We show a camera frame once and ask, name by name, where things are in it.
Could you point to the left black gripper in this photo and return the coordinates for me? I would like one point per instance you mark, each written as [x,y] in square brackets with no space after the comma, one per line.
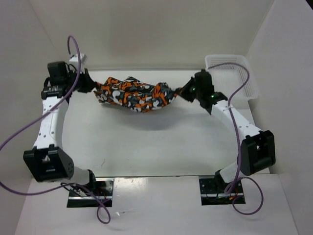
[89,83]

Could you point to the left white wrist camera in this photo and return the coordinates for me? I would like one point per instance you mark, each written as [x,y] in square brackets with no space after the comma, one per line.
[74,59]

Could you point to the orange camouflage shorts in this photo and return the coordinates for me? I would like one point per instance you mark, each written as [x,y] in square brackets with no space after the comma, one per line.
[135,95]

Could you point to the white plastic basket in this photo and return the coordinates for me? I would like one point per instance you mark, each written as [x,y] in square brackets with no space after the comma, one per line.
[228,75]

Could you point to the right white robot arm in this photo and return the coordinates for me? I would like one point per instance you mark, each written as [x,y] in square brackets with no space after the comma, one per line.
[256,147]

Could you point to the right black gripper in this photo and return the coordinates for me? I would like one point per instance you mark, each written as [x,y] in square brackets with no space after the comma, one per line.
[184,91]

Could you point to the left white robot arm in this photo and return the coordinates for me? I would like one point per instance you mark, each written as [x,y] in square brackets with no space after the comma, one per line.
[47,161]

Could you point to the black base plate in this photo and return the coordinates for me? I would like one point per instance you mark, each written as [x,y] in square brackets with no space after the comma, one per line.
[80,198]
[212,195]

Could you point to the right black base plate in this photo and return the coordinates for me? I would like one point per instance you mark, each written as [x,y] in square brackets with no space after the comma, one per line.
[212,195]

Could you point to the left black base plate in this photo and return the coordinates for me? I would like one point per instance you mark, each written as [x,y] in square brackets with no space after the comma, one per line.
[80,198]

